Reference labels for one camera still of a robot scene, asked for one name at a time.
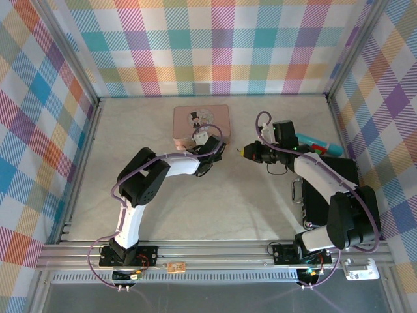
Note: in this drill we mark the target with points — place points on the pink wedding tin box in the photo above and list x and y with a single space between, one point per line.
182 124

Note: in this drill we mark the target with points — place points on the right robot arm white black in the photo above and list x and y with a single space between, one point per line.
312 172

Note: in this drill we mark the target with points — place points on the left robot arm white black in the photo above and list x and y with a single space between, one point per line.
130 225

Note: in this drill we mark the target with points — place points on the small red green block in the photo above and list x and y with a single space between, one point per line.
316 150

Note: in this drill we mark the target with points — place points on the teal marker pen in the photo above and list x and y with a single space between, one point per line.
334 150

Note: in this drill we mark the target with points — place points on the black hard case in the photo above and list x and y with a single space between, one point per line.
314 208

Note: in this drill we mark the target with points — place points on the small orange circuit board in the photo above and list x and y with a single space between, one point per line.
176 267

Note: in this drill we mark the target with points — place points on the small black electronics module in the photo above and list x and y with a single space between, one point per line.
123 276
306 274

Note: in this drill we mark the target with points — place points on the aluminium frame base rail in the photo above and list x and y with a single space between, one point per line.
228 251

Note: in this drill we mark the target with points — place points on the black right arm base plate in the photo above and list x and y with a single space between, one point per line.
281 252

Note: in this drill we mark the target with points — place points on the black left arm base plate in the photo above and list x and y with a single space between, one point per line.
150 252

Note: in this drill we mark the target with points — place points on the aluminium frame post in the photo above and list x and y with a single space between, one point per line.
68 49
354 49

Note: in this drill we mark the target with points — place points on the white plastic bracket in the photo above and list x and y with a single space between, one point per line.
361 270

